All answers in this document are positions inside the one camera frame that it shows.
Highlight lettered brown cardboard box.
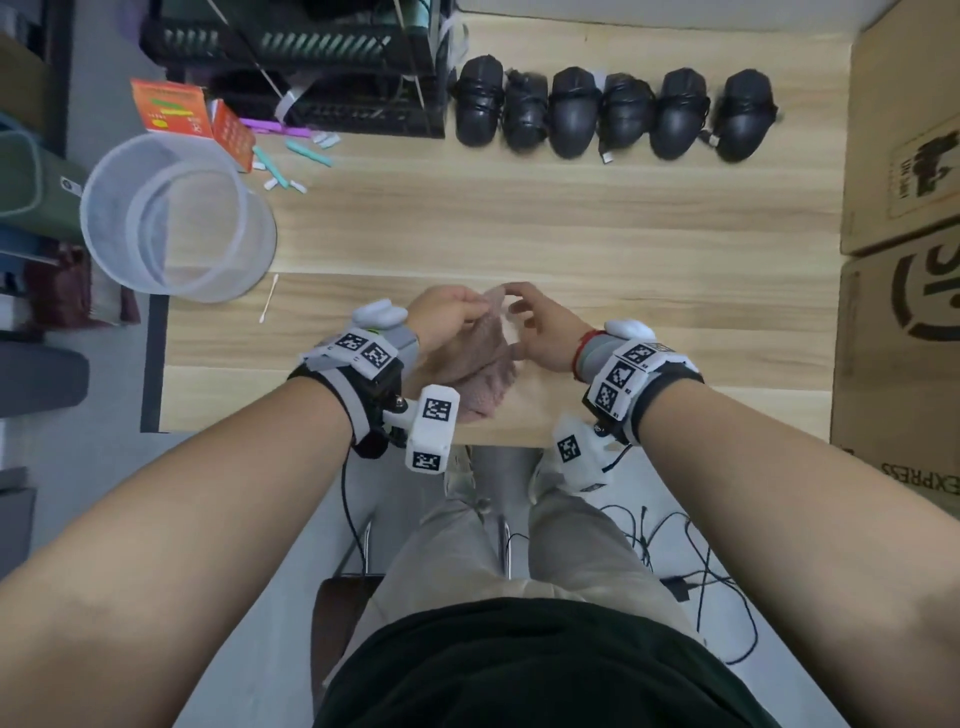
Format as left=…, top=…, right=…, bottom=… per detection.
left=830, top=446, right=960, bottom=520

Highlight green trash bin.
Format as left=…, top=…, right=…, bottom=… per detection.
left=0, top=127, right=88, bottom=243

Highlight cardboard box with black logo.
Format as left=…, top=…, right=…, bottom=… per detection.
left=830, top=224, right=960, bottom=456

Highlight cardboard box with small prints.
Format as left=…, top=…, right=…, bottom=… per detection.
left=0, top=33, right=51, bottom=138

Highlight black right rig cable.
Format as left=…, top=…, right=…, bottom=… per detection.
left=599, top=442, right=760, bottom=667

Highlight person's left hand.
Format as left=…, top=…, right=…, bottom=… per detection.
left=404, top=284, right=489, bottom=369

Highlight clear plastic basin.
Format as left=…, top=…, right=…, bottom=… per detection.
left=80, top=133, right=278, bottom=306

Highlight dark grey padded seat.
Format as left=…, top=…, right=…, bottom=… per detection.
left=0, top=341, right=91, bottom=418

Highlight small stamped cardboard box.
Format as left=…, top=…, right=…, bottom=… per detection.
left=839, top=0, right=960, bottom=257

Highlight black stacked tray rack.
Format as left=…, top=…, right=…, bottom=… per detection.
left=140, top=0, right=460, bottom=141

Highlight teal pen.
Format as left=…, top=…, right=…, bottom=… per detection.
left=284, top=138, right=334, bottom=169
left=252, top=146, right=291, bottom=190

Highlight black rig cable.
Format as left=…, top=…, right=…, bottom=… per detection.
left=599, top=442, right=760, bottom=667
left=341, top=453, right=370, bottom=573

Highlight person's right forearm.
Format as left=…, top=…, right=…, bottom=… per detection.
left=637, top=382, right=960, bottom=728

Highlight person's dark shirt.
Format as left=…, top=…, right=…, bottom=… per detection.
left=314, top=597, right=785, bottom=728

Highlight red string bracelet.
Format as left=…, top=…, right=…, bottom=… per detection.
left=572, top=329, right=608, bottom=385

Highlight orange box with green print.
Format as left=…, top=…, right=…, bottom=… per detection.
left=131, top=78, right=216, bottom=141

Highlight left wrist camera rig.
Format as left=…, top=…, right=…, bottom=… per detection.
left=288, top=329, right=462, bottom=477

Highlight purple plastic strip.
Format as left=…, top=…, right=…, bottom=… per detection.
left=239, top=117, right=313, bottom=139

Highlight grey right wrist sleeve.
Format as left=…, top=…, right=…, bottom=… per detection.
left=581, top=333, right=625, bottom=385

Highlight person's left shoe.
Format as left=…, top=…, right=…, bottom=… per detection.
left=444, top=446, right=482, bottom=502

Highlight person's beige trousers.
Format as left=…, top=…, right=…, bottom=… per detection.
left=322, top=487, right=708, bottom=689

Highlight pink fluffy wiping cloth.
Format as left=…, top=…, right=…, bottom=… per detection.
left=408, top=283, right=527, bottom=426

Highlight white left wrist puck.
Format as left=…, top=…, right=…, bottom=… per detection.
left=352, top=298, right=411, bottom=332

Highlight black computer mouse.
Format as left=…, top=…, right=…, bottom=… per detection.
left=648, top=67, right=712, bottom=163
left=599, top=71, right=657, bottom=156
left=500, top=68, right=551, bottom=156
left=547, top=65, right=604, bottom=162
left=712, top=68, right=780, bottom=165
left=452, top=54, right=506, bottom=150

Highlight black left rig cable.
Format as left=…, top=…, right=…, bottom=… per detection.
left=341, top=453, right=370, bottom=573

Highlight dark red bag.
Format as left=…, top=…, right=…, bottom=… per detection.
left=26, top=247, right=141, bottom=329

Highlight person's left forearm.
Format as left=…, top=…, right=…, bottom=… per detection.
left=0, top=378, right=354, bottom=728

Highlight person's right hand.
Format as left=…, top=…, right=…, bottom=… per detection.
left=503, top=282, right=605, bottom=376

